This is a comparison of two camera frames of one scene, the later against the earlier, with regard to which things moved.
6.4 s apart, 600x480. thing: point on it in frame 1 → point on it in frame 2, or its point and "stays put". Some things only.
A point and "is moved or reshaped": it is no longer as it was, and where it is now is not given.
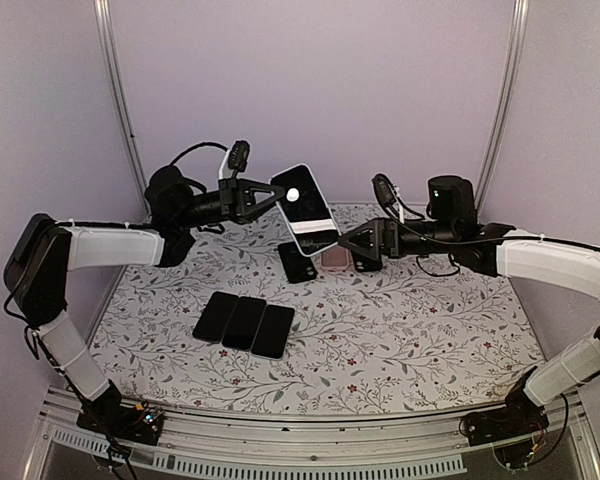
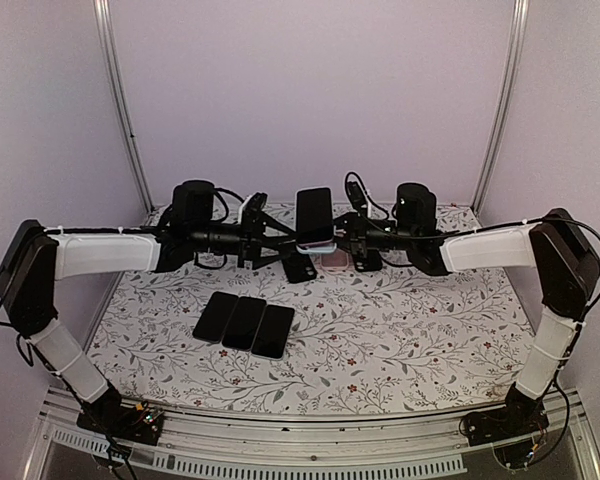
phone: [216, 316] stays put
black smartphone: [242, 329] stays put
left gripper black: [232, 203] → [252, 239]
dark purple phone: [305, 211] is moved or reshaped
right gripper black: [393, 242] → [355, 238]
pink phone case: [336, 258] stays put
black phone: [272, 332] stays put
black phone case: [297, 266] stays put
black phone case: [364, 264] stays put
